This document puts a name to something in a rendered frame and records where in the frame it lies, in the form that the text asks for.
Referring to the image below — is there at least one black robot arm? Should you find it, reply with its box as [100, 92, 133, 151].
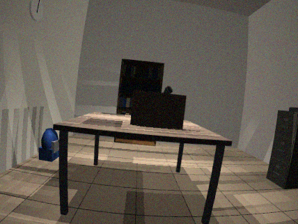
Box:
[163, 86, 173, 94]

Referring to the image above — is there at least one dark brown flat panel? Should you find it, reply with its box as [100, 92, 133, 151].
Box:
[130, 90, 186, 129]

